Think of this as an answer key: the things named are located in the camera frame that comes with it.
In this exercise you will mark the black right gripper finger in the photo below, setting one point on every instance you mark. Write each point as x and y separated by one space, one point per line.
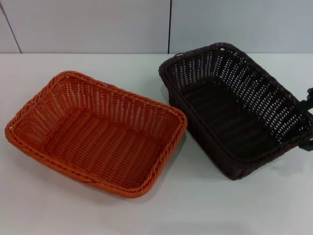
311 99
309 145

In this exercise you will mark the dark brown woven plastic basket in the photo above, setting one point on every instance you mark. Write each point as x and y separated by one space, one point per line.
225 117

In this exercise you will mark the orange woven plastic basket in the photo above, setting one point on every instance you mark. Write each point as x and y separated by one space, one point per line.
97 144

